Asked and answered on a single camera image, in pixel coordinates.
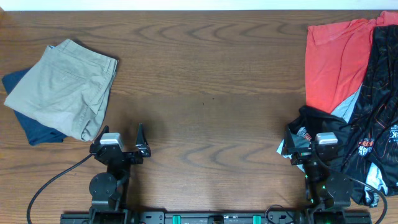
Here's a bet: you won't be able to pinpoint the folded navy blue garment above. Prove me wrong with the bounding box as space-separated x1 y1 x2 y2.
2 68 67 146

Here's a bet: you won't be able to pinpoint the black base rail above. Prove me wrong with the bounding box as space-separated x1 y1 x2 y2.
60 210 373 224

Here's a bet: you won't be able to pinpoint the red t-shirt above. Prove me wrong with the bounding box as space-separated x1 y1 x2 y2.
305 11 397 113

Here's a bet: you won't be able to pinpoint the light blue t-shirt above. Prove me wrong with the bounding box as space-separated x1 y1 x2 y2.
292 85 388 194

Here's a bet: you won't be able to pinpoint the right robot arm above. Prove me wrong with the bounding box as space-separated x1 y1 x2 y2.
282 128 353 223

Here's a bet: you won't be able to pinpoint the black orange-patterned jersey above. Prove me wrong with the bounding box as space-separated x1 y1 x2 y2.
288 25 397 207

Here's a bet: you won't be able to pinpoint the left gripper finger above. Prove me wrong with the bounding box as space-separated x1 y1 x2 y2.
136 123 151 157
93 125 109 145

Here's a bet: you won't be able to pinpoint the folded khaki trousers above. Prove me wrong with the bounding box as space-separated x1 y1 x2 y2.
4 39 118 141

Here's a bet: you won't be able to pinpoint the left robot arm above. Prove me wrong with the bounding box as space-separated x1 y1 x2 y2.
88 124 151 224

